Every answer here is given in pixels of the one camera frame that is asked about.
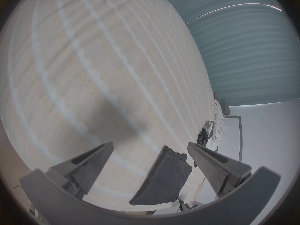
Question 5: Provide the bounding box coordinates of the black T-shirt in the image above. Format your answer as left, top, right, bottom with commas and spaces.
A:
129, 145, 193, 206

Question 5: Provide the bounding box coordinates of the bed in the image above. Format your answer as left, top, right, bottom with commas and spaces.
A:
0, 0, 242, 212

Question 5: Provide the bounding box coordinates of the white printed pillow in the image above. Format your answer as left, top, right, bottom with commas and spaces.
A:
207, 98, 226, 152

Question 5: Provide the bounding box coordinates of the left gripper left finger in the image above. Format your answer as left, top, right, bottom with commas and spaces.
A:
48, 142, 114, 195

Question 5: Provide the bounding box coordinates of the grey bedside table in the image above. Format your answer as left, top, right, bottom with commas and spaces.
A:
214, 93, 230, 115

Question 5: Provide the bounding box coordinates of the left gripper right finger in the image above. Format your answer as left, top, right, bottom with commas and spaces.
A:
187, 142, 253, 199

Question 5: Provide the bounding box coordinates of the pile of clothes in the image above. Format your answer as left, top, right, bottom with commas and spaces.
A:
203, 120, 219, 141

